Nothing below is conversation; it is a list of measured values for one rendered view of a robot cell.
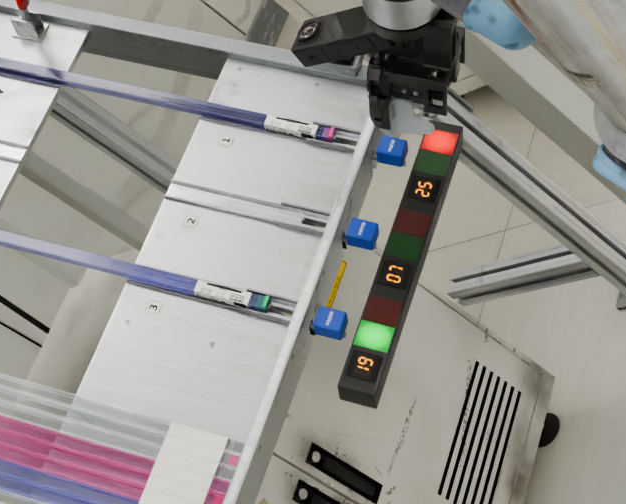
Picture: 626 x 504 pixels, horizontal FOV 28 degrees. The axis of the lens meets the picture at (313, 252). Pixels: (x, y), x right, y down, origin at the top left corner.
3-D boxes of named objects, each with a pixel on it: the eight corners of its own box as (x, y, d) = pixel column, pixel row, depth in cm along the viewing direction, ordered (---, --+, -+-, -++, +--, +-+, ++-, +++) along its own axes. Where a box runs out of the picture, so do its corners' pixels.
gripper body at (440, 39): (445, 123, 122) (445, 44, 111) (362, 105, 124) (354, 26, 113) (465, 63, 125) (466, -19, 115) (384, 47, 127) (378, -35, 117)
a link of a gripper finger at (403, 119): (432, 165, 130) (430, 113, 123) (378, 154, 132) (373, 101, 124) (439, 142, 132) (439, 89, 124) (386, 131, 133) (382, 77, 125)
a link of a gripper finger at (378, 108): (386, 141, 127) (382, 88, 119) (371, 138, 127) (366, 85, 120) (399, 105, 129) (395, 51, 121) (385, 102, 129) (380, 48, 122)
